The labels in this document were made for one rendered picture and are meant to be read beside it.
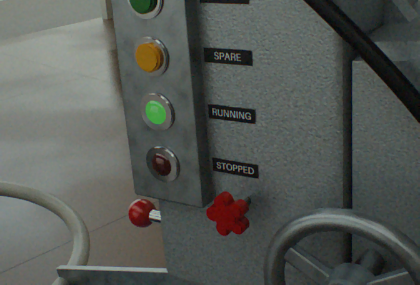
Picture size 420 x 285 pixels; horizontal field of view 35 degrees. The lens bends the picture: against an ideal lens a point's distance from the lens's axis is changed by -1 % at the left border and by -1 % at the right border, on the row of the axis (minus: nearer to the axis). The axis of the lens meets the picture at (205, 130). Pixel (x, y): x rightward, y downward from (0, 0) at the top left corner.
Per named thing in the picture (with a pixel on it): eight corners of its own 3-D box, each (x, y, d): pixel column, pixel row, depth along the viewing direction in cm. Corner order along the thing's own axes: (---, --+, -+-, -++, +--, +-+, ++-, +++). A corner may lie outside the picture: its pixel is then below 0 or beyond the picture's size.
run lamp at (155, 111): (174, 123, 60) (171, 97, 59) (165, 128, 59) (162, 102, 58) (152, 120, 61) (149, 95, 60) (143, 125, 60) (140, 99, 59)
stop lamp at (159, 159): (179, 174, 62) (176, 150, 61) (170, 180, 60) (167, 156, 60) (157, 170, 63) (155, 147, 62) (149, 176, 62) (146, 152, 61)
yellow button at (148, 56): (167, 70, 58) (164, 41, 57) (159, 74, 57) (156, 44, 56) (142, 68, 59) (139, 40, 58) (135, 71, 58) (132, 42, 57)
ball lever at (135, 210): (197, 230, 72) (194, 204, 71) (180, 244, 69) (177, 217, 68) (140, 217, 76) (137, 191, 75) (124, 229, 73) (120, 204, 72)
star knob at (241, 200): (265, 220, 60) (264, 181, 59) (243, 242, 57) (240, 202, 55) (230, 212, 62) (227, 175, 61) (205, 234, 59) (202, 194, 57)
